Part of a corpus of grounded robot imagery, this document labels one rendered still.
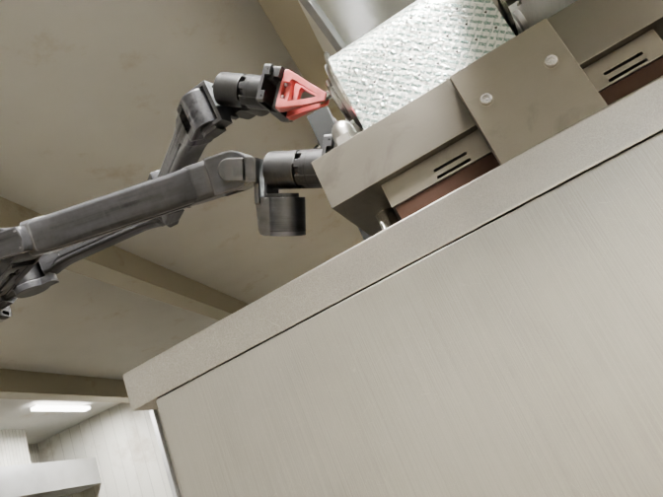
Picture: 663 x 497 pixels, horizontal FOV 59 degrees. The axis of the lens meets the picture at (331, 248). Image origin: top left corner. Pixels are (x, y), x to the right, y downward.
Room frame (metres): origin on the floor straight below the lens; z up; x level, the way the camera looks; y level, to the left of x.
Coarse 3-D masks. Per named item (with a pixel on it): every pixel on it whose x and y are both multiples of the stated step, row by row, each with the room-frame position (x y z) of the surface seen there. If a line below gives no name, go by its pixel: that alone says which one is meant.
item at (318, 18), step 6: (300, 0) 1.33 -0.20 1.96; (306, 0) 1.32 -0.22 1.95; (306, 6) 1.35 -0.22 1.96; (312, 6) 1.35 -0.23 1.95; (312, 12) 1.38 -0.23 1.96; (318, 12) 1.39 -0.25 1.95; (312, 18) 1.41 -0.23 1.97; (318, 18) 1.41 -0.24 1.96; (324, 18) 1.43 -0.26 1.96; (318, 24) 1.44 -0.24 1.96; (324, 24) 1.44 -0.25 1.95; (324, 30) 1.48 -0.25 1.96; (330, 30) 1.48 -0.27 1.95; (330, 36) 1.51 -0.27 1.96; (336, 36) 1.53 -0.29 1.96; (336, 42) 1.55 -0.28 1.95; (336, 48) 1.58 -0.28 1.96; (342, 48) 1.58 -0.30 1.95
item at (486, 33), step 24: (480, 24) 0.67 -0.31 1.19; (504, 24) 0.67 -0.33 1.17; (432, 48) 0.69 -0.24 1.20; (456, 48) 0.69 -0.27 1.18; (480, 48) 0.68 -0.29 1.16; (408, 72) 0.71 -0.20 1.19; (432, 72) 0.70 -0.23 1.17; (360, 96) 0.73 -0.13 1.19; (384, 96) 0.72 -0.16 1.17; (408, 96) 0.71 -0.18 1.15; (360, 120) 0.73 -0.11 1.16
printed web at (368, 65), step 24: (432, 0) 0.69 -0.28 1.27; (456, 0) 0.68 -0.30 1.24; (480, 0) 0.67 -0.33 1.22; (384, 24) 0.72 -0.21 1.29; (408, 24) 0.70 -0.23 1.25; (432, 24) 0.69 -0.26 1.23; (456, 24) 0.68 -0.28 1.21; (360, 48) 0.72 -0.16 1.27; (384, 48) 0.71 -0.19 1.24; (408, 48) 0.70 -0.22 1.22; (336, 72) 0.73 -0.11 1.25; (360, 72) 0.72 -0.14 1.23; (384, 72) 0.71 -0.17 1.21
